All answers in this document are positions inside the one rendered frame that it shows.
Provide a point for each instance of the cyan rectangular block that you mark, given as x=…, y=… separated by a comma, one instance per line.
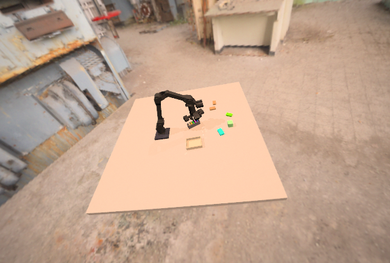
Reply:
x=220, y=131

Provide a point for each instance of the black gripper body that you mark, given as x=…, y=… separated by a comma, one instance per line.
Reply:
x=187, y=118

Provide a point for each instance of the shallow orange tray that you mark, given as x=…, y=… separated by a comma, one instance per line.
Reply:
x=193, y=143

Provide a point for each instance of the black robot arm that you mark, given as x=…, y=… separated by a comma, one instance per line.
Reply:
x=188, y=99

